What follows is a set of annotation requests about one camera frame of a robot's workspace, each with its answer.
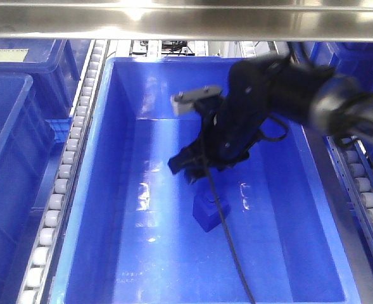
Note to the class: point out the white roller track left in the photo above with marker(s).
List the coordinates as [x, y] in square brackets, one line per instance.
[37, 277]

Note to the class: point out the white roller track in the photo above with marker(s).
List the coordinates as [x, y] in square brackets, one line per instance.
[37, 277]
[356, 175]

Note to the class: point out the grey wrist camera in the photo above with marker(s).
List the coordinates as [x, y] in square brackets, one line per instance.
[183, 102]

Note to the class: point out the blue plastic block part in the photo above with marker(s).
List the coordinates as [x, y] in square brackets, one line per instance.
[205, 210]

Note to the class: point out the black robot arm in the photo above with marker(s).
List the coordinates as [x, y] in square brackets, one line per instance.
[268, 87]

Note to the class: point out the blue bin shelf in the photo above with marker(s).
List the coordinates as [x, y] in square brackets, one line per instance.
[363, 63]
[139, 234]
[26, 140]

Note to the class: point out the blue bin centre shelf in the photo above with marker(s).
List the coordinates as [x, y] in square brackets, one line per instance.
[139, 234]

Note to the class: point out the white roller track right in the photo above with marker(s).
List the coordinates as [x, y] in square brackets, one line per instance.
[356, 175]

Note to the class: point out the blue bin left shelf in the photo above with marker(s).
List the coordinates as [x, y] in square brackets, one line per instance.
[26, 140]

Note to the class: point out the blue bin far left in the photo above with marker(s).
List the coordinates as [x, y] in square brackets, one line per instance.
[55, 66]

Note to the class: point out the stainless steel shelf rack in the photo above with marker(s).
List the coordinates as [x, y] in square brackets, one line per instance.
[189, 20]

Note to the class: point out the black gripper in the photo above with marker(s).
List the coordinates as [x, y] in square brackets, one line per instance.
[229, 127]

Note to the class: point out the blue bin right shelf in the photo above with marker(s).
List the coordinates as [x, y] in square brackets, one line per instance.
[363, 63]

